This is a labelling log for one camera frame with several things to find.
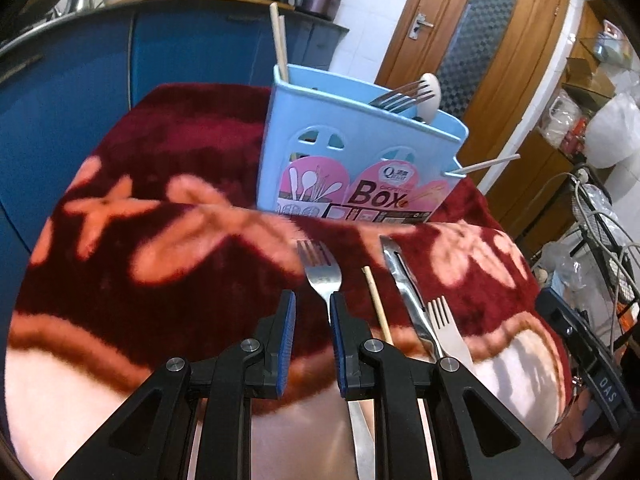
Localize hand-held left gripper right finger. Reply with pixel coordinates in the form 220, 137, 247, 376
329, 291, 573, 480

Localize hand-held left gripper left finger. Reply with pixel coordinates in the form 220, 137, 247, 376
52, 290, 297, 480

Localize light blue utensil box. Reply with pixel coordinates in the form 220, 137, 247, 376
256, 64, 470, 225

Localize white spoon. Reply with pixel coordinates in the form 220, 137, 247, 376
415, 73, 442, 121

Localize person's right hand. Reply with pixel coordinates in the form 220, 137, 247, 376
550, 400, 633, 466

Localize silver metal tongs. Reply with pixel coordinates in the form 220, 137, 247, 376
379, 235, 443, 363

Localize white fork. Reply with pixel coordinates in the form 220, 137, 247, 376
426, 296, 475, 368

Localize red floral printed blanket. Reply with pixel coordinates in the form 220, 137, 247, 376
5, 82, 576, 480

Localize wooden shelf unit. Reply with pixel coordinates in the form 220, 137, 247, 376
520, 0, 640, 241

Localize white plastic bag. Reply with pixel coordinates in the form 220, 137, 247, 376
585, 92, 640, 168

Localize clear bag of packets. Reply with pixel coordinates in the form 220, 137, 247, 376
540, 90, 583, 148

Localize cardboard box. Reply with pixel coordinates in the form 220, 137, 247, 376
565, 57, 608, 93

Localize wooden door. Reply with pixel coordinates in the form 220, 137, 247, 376
375, 0, 571, 191

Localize dark rice cooker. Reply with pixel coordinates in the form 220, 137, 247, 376
294, 0, 343, 21

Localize metal wire rack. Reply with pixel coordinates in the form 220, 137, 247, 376
530, 170, 640, 351

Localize silver door handle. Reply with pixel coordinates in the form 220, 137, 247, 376
409, 12, 435, 41

